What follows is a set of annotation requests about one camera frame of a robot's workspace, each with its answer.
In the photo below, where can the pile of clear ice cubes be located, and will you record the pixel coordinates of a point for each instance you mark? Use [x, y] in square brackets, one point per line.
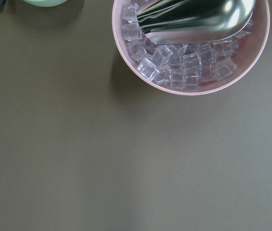
[183, 66]

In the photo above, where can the metal ice scoop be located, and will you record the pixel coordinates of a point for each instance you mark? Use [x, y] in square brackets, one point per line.
[194, 21]

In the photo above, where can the pink bowl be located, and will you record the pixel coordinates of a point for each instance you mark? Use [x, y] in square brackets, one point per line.
[249, 51]

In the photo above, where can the mint green bowl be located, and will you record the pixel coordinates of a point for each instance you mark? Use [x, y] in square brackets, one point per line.
[46, 3]

